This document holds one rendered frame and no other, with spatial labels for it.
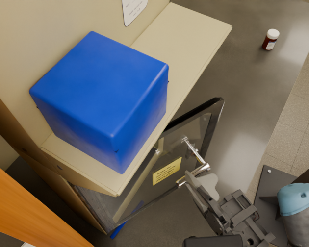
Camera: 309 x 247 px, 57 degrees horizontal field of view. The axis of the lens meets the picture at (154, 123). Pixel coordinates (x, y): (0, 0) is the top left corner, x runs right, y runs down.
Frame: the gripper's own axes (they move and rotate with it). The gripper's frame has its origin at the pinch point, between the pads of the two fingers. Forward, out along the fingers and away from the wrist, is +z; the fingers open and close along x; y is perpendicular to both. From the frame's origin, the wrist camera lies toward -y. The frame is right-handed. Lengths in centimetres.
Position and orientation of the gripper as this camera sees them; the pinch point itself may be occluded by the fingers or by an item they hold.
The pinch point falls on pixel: (186, 179)
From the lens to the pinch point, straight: 65.8
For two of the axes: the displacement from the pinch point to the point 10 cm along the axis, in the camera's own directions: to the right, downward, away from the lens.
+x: 0.0, -5.2, -8.5
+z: -5.4, -7.2, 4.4
